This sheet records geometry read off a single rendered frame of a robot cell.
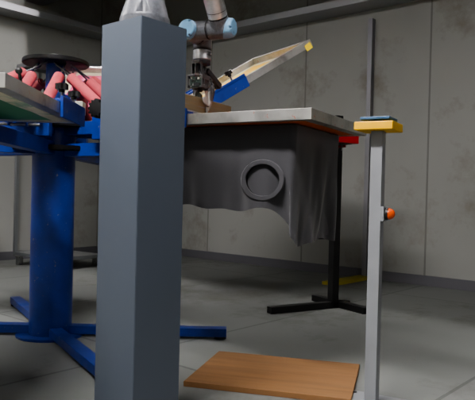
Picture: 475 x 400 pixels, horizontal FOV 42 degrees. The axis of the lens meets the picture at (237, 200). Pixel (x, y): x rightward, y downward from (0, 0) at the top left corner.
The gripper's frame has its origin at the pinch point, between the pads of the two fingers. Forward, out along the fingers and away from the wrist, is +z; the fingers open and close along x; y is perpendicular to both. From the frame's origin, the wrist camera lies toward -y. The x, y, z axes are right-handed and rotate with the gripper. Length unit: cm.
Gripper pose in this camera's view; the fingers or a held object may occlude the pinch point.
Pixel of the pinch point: (203, 110)
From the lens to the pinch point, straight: 256.1
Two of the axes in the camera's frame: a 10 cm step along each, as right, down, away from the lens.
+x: 8.7, 0.3, -4.9
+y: -4.9, -0.1, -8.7
